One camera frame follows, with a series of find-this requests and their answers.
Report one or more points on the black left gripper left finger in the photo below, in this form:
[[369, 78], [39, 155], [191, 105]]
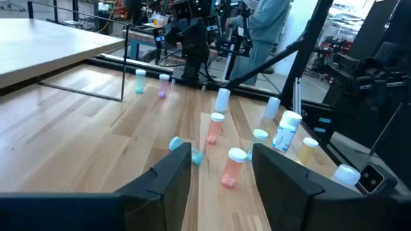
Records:
[[160, 192]]

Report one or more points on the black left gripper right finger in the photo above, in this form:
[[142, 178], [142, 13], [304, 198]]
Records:
[[289, 199]]

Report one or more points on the yellow vial white cap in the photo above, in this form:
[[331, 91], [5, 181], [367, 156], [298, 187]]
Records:
[[306, 152]]

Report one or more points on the clear bottle white cap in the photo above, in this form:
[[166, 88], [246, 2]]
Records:
[[346, 176]]

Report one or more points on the white bottle blue label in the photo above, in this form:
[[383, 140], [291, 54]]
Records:
[[284, 136]]

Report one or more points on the plain white bottle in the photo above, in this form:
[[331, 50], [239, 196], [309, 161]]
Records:
[[222, 100], [272, 108]]

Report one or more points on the purple vial white cap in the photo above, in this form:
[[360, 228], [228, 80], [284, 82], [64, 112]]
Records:
[[163, 86]]

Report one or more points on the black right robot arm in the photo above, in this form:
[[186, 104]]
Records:
[[192, 45]]

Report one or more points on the wooden shelf black metal legs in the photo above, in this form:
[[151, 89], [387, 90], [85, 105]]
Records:
[[48, 41]]

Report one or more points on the black background machine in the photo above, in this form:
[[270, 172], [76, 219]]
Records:
[[359, 77]]

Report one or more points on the wooden workbench blue legs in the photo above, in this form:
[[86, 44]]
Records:
[[138, 37]]

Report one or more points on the black background equipment stand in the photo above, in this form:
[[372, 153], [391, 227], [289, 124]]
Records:
[[237, 45]]

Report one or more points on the person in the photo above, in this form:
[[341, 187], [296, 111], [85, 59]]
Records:
[[266, 29]]

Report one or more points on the black table-level camera box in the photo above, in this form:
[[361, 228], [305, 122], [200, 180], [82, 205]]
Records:
[[372, 179]]

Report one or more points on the black table edge bracket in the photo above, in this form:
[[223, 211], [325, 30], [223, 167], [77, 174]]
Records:
[[308, 48]]

